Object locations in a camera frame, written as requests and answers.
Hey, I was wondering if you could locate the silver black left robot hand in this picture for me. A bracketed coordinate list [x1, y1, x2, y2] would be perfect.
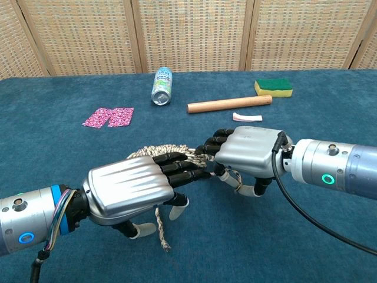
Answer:
[68, 152, 212, 239]

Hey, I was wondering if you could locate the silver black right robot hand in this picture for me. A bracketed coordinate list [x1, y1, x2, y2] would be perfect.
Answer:
[195, 126, 295, 198]

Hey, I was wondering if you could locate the beige braided rope bundle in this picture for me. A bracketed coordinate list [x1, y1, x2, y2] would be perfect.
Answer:
[126, 143, 244, 253]

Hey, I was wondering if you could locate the wooden rolling pin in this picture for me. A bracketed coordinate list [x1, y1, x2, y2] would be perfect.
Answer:
[187, 94, 273, 115]

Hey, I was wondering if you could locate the yellow green sponge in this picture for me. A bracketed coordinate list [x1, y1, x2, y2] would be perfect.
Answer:
[254, 78, 294, 98]

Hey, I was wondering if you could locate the pink patterned packet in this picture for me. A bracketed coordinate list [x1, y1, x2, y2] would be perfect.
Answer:
[107, 107, 135, 128]
[82, 107, 113, 129]

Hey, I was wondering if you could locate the teal fabric table cover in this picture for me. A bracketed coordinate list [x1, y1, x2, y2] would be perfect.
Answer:
[0, 69, 377, 283]

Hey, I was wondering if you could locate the woven rattan folding screen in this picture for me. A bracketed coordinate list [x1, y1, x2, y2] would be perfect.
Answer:
[0, 0, 377, 81]

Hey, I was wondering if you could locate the black right hand cable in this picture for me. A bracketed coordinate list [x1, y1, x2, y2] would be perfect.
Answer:
[271, 131, 377, 256]

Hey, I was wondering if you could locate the multicoloured left wrist wire bundle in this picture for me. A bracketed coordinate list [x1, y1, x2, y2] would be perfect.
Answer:
[29, 188, 78, 283]

